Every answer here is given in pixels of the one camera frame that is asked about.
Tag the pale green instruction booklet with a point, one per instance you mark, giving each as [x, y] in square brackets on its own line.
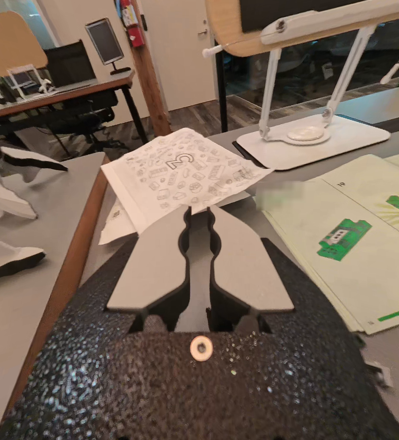
[323, 261]

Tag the red fire extinguisher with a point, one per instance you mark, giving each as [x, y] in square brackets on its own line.
[132, 24]

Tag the white desk lamp stand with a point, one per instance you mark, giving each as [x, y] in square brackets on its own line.
[340, 137]

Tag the wooden post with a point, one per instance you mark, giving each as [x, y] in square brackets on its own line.
[149, 86]

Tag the brown wooden desk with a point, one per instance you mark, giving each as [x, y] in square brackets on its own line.
[65, 94]

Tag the wood-rimmed black divider panel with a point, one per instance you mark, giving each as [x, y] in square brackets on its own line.
[227, 31]

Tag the small framed screen on stand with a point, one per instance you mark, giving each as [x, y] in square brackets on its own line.
[105, 43]

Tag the white door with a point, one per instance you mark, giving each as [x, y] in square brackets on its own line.
[178, 58]

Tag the tan rounded divider panel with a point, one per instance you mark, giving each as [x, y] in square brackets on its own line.
[10, 44]

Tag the white brick-printed paper bag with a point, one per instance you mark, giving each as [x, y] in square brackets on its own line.
[172, 178]

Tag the black laptop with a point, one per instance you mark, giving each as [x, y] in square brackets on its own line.
[69, 65]

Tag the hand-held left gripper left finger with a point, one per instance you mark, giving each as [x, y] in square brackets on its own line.
[151, 271]

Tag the black office chair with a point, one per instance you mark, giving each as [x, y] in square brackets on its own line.
[82, 113]

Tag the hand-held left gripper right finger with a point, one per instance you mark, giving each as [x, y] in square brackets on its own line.
[249, 271]

